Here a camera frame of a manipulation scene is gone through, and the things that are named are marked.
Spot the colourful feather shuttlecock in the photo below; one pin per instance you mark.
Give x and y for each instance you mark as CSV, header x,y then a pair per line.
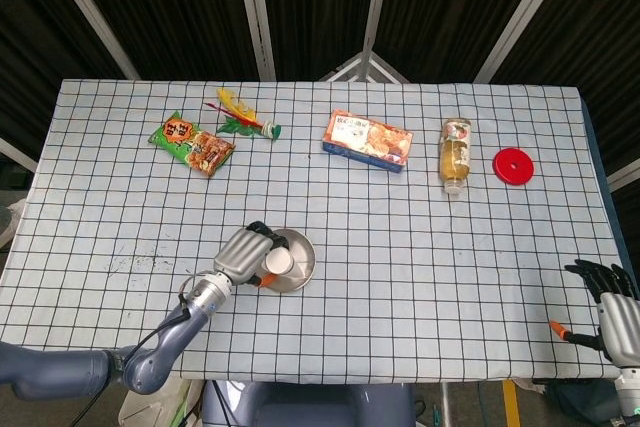
x,y
240,124

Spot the green snack bag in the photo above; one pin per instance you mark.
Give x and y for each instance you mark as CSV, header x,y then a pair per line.
x,y
192,144

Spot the white frame crossbar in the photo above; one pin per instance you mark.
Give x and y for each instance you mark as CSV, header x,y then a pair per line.
x,y
625,174
17,153

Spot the white triangular frame brace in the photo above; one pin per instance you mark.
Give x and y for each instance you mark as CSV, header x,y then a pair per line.
x,y
361,58

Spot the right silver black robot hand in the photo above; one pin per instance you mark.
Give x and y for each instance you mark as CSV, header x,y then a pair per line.
x,y
622,327

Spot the blue-grey robot torso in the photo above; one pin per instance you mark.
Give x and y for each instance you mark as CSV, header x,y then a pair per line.
x,y
310,404

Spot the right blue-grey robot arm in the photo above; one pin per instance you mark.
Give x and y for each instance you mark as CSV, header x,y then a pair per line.
x,y
629,394

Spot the round stainless steel plate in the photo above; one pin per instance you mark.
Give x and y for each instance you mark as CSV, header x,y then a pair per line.
x,y
300,247

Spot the white paper cup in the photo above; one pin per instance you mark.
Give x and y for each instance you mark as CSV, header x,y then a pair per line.
x,y
282,262

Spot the blue checked tablecloth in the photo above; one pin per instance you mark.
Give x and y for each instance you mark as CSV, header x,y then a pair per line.
x,y
400,297

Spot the blue orange biscuit box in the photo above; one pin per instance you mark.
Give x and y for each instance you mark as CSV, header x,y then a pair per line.
x,y
367,139

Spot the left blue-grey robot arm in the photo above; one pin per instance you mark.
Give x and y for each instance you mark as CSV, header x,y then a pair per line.
x,y
150,367

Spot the white frame post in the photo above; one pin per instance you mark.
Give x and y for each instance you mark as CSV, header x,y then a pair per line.
x,y
522,14
376,7
256,12
90,14

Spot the plastic tea bottle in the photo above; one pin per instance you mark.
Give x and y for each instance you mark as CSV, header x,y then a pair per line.
x,y
455,157

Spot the white bundle beside table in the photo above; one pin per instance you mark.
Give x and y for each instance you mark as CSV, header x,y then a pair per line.
x,y
10,227

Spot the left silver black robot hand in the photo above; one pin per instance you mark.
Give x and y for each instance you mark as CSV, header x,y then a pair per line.
x,y
242,254

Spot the red plastic disc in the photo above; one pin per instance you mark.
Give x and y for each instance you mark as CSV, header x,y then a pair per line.
x,y
504,167

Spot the white plastic bag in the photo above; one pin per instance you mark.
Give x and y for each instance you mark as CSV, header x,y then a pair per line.
x,y
160,407

